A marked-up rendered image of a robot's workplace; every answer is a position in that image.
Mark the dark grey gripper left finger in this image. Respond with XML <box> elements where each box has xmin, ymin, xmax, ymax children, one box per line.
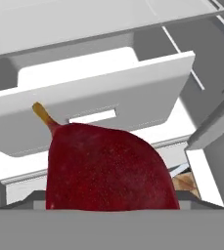
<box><xmin>0</xmin><ymin>189</ymin><xmax>48</xmax><ymax>211</ymax></box>

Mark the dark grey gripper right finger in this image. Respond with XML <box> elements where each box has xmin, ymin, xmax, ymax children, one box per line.
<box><xmin>175</xmin><ymin>189</ymin><xmax>224</xmax><ymax>211</ymax></box>

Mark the red pear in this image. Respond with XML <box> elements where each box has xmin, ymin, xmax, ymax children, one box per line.
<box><xmin>31</xmin><ymin>102</ymin><xmax>181</xmax><ymax>212</ymax></box>

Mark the grey fridge door bin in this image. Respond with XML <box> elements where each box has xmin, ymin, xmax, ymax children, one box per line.
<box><xmin>184</xmin><ymin>75</ymin><xmax>224</xmax><ymax>151</ymax></box>

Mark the white fridge drawer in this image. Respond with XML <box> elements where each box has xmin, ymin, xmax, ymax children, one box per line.
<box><xmin>0</xmin><ymin>46</ymin><xmax>197</xmax><ymax>159</ymax></box>

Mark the white fridge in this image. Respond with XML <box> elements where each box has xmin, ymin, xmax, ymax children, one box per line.
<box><xmin>0</xmin><ymin>0</ymin><xmax>224</xmax><ymax>212</ymax></box>

